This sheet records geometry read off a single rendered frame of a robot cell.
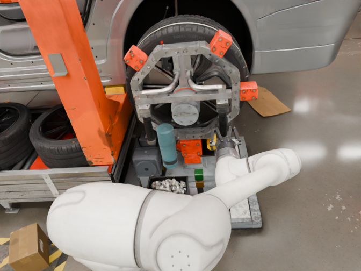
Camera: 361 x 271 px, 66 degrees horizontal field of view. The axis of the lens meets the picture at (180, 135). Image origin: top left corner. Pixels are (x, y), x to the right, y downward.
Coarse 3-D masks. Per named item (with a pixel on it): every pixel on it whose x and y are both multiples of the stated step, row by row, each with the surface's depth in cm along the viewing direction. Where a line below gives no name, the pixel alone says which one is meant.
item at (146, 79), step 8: (200, 56) 139; (160, 72) 145; (144, 80) 153; (144, 88) 152; (152, 88) 152; (160, 88) 152; (160, 104) 157; (168, 104) 176; (200, 104) 179; (208, 104) 156; (152, 112) 159; (160, 112) 164; (168, 112) 170; (200, 112) 172; (208, 112) 167; (216, 112) 160; (168, 120) 164; (200, 120) 165; (208, 120) 161
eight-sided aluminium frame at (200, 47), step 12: (156, 48) 128; (168, 48) 126; (180, 48) 126; (192, 48) 126; (204, 48) 125; (156, 60) 130; (216, 60) 133; (144, 72) 138; (228, 72) 132; (132, 84) 138; (228, 108) 150; (156, 120) 157; (216, 120) 155; (228, 120) 149; (180, 132) 161; (192, 132) 157; (204, 132) 156
